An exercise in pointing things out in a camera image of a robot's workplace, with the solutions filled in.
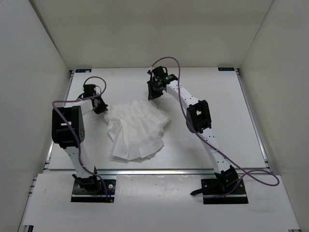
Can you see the blue label corner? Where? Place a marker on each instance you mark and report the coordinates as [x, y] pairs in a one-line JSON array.
[[226, 69], [83, 70]]

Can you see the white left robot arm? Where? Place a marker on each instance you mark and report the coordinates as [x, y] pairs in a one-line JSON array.
[[69, 133]]

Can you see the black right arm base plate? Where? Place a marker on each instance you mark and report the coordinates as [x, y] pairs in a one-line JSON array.
[[213, 192]]

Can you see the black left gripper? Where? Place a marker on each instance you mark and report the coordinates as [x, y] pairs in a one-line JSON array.
[[102, 108]]

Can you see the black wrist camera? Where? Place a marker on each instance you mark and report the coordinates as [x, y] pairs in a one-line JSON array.
[[160, 72], [89, 90]]

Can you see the white pleated skirt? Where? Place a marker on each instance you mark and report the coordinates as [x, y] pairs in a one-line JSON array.
[[136, 129]]

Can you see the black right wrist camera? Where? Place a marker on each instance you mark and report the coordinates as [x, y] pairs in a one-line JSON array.
[[160, 72]]

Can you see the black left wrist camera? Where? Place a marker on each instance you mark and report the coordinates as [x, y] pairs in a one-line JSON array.
[[89, 90]]

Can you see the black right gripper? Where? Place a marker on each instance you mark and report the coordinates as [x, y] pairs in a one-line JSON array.
[[152, 95]]

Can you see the blue label right corner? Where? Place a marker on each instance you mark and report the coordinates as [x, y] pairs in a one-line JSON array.
[[226, 69]]

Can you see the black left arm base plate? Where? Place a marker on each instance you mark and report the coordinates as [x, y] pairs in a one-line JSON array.
[[93, 192]]

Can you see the blue label left corner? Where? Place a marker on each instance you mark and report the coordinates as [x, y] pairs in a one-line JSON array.
[[83, 70]]

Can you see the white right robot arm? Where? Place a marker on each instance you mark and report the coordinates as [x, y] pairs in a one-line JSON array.
[[198, 121]]

